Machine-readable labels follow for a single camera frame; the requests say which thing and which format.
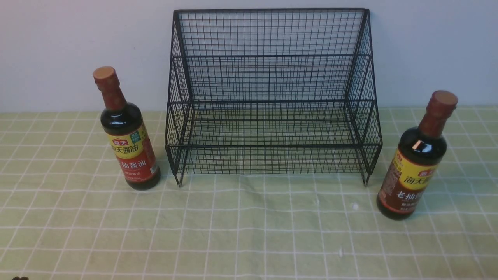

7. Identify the green checkered tablecloth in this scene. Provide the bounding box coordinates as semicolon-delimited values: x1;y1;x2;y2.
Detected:
0;106;498;280

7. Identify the black wire mesh shelf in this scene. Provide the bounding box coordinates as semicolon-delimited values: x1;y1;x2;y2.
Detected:
164;8;383;185

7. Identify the brown label soy sauce bottle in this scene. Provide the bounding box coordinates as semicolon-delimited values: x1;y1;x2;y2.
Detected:
376;90;458;220

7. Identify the red label soy sauce bottle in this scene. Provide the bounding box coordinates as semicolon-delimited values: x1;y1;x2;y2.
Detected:
93;66;161;190

